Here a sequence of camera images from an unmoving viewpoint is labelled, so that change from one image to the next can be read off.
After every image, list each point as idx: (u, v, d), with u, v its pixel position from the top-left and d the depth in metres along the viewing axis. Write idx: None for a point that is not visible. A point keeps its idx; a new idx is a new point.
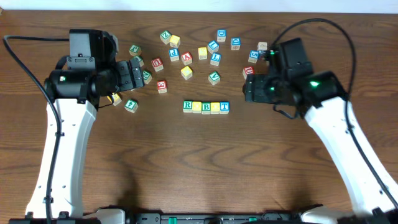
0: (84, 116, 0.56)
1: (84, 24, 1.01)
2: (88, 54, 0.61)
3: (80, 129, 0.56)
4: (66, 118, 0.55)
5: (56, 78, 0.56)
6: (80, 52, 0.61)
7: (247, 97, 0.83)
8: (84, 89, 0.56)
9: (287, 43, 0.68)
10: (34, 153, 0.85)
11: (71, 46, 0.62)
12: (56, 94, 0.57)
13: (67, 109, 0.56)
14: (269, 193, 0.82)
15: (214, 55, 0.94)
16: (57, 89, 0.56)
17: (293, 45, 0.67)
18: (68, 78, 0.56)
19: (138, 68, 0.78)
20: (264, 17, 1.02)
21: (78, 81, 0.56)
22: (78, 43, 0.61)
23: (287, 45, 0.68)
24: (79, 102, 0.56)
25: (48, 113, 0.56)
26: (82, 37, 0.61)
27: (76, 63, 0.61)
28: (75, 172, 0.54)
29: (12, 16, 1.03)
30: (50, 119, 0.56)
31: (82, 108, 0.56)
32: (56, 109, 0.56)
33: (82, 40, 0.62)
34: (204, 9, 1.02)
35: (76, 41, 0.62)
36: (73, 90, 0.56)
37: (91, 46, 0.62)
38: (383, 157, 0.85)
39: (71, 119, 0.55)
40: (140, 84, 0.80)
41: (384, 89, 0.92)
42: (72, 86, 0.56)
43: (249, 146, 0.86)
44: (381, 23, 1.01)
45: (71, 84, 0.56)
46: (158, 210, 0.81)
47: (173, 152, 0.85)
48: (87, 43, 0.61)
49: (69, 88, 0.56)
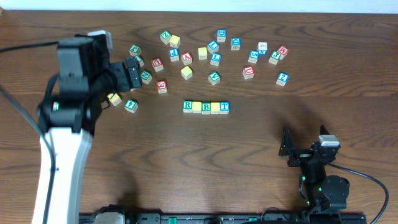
0: (79, 148, 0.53)
1: (85, 24, 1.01)
2: (78, 73, 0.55)
3: (76, 162, 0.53)
4: (60, 152, 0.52)
5: (50, 107, 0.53)
6: (69, 70, 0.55)
7: (280, 152, 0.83)
8: (78, 119, 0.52)
9: (333, 201, 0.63)
10: (33, 153, 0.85)
11: (59, 64, 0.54)
12: (50, 123, 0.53)
13: (61, 141, 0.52)
14: (270, 192, 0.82)
15: (214, 55, 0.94)
16: (51, 119, 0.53)
17: (337, 208, 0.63)
18: (61, 109, 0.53)
19: (137, 68, 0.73)
20: (263, 18, 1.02)
21: (71, 110, 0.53)
22: (66, 61, 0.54)
23: (332, 203, 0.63)
24: (74, 132, 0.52)
25: (41, 147, 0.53)
26: (69, 55, 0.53)
27: (67, 83, 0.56)
28: (72, 209, 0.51)
29: (12, 16, 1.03)
30: (42, 152, 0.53)
31: (77, 139, 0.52)
32: (49, 140, 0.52)
33: (71, 56, 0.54)
34: (204, 9, 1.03)
35: (64, 57, 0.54)
36: (67, 119, 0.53)
37: (81, 65, 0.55)
38: (385, 157, 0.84)
39: (66, 152, 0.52)
40: (138, 85, 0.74)
41: (384, 89, 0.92)
42: (68, 116, 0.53)
43: (249, 146, 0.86)
44: (380, 23, 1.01)
45: (66, 112, 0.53)
46: (158, 210, 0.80)
47: (173, 152, 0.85)
48: (78, 61, 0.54)
49: (64, 117, 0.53)
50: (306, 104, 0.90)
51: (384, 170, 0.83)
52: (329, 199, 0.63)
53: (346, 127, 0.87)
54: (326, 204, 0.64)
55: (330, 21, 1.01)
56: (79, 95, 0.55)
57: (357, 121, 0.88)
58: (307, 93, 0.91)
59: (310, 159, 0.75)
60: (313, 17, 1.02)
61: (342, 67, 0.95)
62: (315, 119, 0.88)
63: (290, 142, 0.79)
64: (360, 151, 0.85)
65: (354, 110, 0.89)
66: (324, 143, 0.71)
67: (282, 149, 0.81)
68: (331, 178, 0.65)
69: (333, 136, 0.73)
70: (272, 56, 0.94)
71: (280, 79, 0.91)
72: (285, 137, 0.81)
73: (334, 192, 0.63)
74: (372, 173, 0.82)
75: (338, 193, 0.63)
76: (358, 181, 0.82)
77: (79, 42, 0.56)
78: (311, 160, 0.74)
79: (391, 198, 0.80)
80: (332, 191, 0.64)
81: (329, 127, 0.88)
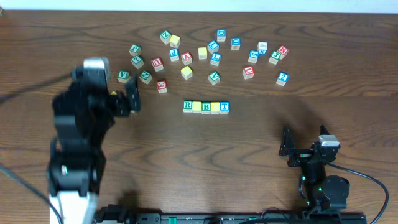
0: (86, 210, 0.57)
1: (85, 24, 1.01)
2: (78, 137, 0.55)
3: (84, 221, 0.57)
4: (68, 214, 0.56)
5: (57, 172, 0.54)
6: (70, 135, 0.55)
7: (280, 152, 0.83)
8: (86, 182, 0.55)
9: (333, 201, 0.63)
10: (33, 153, 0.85)
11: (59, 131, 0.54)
12: (58, 184, 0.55)
13: (69, 205, 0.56)
14: (270, 192, 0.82)
15: (214, 55, 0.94)
16: (59, 182, 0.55)
17: (338, 208, 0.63)
18: (69, 173, 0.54)
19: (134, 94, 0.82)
20: (263, 17, 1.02)
21: (78, 173, 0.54)
22: (66, 129, 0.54)
23: (332, 203, 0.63)
24: (81, 195, 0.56)
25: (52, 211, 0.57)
26: (68, 125, 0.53)
27: (69, 144, 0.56)
28: None
29: (11, 16, 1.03)
30: (53, 215, 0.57)
31: (84, 201, 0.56)
32: (58, 205, 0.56)
33: (70, 126, 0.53)
34: (204, 9, 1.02)
35: (63, 126, 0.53)
36: (75, 182, 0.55)
37: (80, 129, 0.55)
38: (385, 157, 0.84)
39: (74, 214, 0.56)
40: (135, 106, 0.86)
41: (384, 89, 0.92)
42: (75, 179, 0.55)
43: (249, 146, 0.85)
44: (381, 23, 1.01)
45: (73, 175, 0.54)
46: (158, 210, 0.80)
47: (173, 152, 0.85)
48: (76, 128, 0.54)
49: (72, 182, 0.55)
50: (306, 104, 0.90)
51: (384, 170, 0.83)
52: (329, 199, 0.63)
53: (346, 127, 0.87)
54: (326, 204, 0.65)
55: (331, 21, 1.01)
56: (83, 155, 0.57)
57: (357, 121, 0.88)
58: (307, 93, 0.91)
59: (310, 158, 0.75)
60: (313, 17, 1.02)
61: (342, 67, 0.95)
62: (315, 119, 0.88)
63: (290, 142, 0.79)
64: (360, 151, 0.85)
65: (354, 110, 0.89)
66: (325, 142, 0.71)
67: (282, 149, 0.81)
68: (331, 178, 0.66)
69: (333, 136, 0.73)
70: (273, 56, 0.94)
71: (280, 79, 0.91)
72: (285, 137, 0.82)
73: (334, 192, 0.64)
74: (372, 173, 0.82)
75: (339, 193, 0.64)
76: (358, 181, 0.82)
77: (74, 104, 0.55)
78: (311, 160, 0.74)
79: (391, 197, 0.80)
80: (332, 191, 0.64)
81: (329, 127, 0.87)
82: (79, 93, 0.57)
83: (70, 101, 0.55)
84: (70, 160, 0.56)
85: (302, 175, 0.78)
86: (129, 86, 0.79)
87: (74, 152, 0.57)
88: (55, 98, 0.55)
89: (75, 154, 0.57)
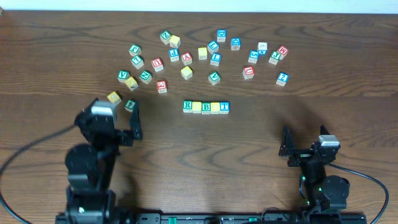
0: None
1: (85, 24, 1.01)
2: (91, 187, 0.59)
3: None
4: None
5: (74, 212, 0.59)
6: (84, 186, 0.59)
7: (280, 152, 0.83)
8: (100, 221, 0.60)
9: (333, 201, 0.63)
10: (33, 153, 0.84)
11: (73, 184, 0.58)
12: None
13: None
14: (270, 192, 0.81)
15: (214, 55, 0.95)
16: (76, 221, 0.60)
17: (338, 208, 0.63)
18: (85, 213, 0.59)
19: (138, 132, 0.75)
20: (263, 18, 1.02)
21: (93, 215, 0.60)
22: (79, 183, 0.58)
23: (332, 204, 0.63)
24: None
25: None
26: (82, 181, 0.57)
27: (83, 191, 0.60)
28: None
29: (11, 17, 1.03)
30: None
31: None
32: None
33: (83, 182, 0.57)
34: (204, 9, 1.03)
35: (76, 181, 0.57)
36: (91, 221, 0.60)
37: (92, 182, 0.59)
38: (385, 157, 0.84)
39: None
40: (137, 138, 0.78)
41: (384, 89, 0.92)
42: (91, 218, 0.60)
43: (249, 146, 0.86)
44: (380, 23, 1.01)
45: (89, 216, 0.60)
46: (158, 210, 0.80)
47: (173, 152, 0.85)
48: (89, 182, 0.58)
49: (88, 220, 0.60)
50: (306, 104, 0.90)
51: (384, 170, 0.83)
52: (329, 200, 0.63)
53: (346, 127, 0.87)
54: (326, 204, 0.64)
55: (330, 21, 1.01)
56: (97, 199, 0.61)
57: (357, 121, 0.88)
58: (307, 93, 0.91)
59: (310, 158, 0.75)
60: (313, 17, 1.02)
61: (341, 67, 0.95)
62: (315, 119, 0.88)
63: (290, 142, 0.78)
64: (360, 151, 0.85)
65: (353, 110, 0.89)
66: (324, 143, 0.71)
67: (282, 149, 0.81)
68: (331, 178, 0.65)
69: (333, 137, 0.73)
70: (272, 56, 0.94)
71: (280, 79, 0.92)
72: (285, 137, 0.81)
73: (334, 192, 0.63)
74: (372, 173, 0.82)
75: (339, 193, 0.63)
76: (358, 181, 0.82)
77: (86, 160, 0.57)
78: (311, 160, 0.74)
79: (391, 197, 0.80)
80: (332, 191, 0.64)
81: (329, 127, 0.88)
82: (89, 147, 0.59)
83: (81, 157, 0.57)
84: (86, 202, 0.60)
85: (302, 175, 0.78)
86: (134, 120, 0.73)
87: (88, 195, 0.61)
88: (66, 154, 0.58)
89: (89, 197, 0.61)
